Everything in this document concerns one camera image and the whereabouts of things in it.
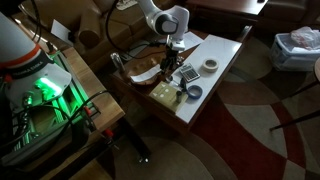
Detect beige masking tape roll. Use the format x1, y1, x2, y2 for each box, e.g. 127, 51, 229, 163
202, 59, 219, 73

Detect blue tape roll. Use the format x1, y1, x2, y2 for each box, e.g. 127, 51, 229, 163
187, 85, 203, 99

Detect white paper strip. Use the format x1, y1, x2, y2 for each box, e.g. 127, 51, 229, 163
130, 65, 161, 82

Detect silver metal tumbler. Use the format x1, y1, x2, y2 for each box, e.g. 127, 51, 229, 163
110, 52, 125, 73

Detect brown leather sofa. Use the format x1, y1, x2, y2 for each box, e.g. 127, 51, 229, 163
13, 0, 154, 72

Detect white cloth on sofa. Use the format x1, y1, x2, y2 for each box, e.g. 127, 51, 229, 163
116, 0, 137, 10

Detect white board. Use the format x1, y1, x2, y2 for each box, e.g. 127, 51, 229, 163
176, 35, 242, 124

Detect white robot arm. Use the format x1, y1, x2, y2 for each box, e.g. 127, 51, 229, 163
137, 0, 189, 74

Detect red handled clamp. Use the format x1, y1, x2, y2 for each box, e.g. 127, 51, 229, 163
83, 106, 96, 132
102, 129, 119, 150

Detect pile of silver clips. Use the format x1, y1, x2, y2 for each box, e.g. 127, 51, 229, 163
176, 56, 184, 65

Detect crumpled plastic bag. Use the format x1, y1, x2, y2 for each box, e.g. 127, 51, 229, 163
290, 26, 320, 50

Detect dark chair legs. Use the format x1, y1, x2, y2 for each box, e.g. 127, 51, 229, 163
269, 57, 320, 132

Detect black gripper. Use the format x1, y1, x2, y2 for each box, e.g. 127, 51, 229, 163
160, 46, 181, 78

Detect dark wooden coffee table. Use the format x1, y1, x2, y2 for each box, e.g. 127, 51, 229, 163
109, 25, 253, 136

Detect translucent plastic storage bin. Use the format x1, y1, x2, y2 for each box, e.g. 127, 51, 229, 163
270, 33, 320, 71

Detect brown cylindrical bolster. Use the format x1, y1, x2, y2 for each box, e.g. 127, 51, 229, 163
78, 9, 100, 48

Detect red handled clamp lower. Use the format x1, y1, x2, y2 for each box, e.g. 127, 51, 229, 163
102, 129, 119, 150

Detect white card on sofa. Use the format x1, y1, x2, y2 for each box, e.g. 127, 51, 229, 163
51, 20, 73, 46

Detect wooden tray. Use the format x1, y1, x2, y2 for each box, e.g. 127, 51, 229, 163
127, 58, 161, 85

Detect small metal cylinder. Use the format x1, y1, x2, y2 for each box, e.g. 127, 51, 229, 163
176, 91, 182, 103

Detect dark wooden side table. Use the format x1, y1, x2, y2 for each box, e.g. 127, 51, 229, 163
186, 0, 268, 33

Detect patterned area rug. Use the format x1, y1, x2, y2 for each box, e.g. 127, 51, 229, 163
113, 34, 320, 180

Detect white paper sheet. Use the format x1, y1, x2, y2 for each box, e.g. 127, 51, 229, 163
184, 31, 203, 51

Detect silver scoop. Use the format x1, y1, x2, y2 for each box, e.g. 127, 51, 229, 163
165, 76, 187, 92

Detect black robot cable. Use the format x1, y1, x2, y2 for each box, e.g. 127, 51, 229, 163
0, 89, 111, 151

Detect grey calculator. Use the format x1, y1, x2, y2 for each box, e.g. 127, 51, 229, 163
179, 63, 200, 82

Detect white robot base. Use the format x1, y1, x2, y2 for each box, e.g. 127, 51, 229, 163
0, 13, 72, 112

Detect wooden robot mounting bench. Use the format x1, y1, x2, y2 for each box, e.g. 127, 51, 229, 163
0, 46, 126, 180

